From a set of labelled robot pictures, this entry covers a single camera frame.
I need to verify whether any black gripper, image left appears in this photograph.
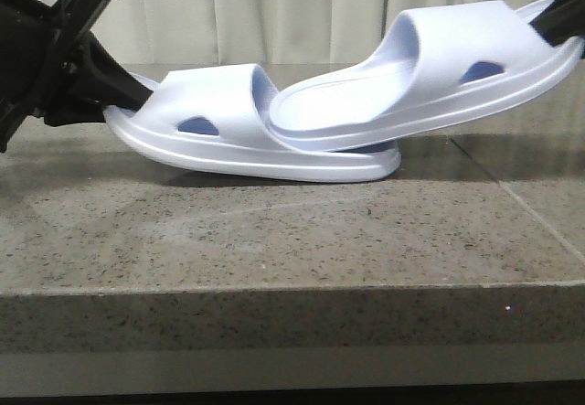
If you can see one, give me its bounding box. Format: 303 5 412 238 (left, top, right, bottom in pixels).
1 0 153 150

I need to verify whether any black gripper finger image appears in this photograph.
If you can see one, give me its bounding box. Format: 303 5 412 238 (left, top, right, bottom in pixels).
530 0 584 47

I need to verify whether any pale beige curtain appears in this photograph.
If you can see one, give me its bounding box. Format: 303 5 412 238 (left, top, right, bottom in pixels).
17 0 578 65

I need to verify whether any light blue slipper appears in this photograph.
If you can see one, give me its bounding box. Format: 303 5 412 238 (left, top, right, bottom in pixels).
104 64 401 183
267 0 584 151

